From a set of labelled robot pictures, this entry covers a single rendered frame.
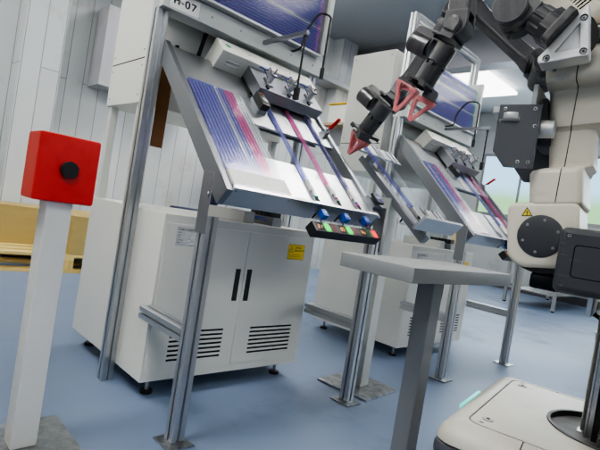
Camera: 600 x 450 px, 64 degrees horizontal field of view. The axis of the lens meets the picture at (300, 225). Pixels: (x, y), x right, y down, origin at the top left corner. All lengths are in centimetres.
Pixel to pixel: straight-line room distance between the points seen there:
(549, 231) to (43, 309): 124
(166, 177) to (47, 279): 390
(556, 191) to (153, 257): 119
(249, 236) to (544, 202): 100
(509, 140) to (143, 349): 125
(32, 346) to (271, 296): 91
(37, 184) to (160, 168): 389
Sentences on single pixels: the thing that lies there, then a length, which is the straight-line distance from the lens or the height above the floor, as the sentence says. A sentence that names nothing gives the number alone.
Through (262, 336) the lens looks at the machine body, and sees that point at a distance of 194.
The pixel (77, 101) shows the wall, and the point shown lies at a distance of 481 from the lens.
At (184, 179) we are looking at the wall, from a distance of 524.
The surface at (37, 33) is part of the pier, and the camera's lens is 461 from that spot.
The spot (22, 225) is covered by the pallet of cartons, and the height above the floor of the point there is 27.
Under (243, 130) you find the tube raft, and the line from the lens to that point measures 161.
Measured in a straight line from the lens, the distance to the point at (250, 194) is 137.
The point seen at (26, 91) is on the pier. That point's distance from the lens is 451.
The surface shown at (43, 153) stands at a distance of 125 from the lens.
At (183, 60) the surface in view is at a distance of 181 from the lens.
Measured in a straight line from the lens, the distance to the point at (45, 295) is 132.
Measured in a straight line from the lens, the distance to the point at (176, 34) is 202.
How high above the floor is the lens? 68
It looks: 1 degrees down
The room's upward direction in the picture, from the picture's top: 9 degrees clockwise
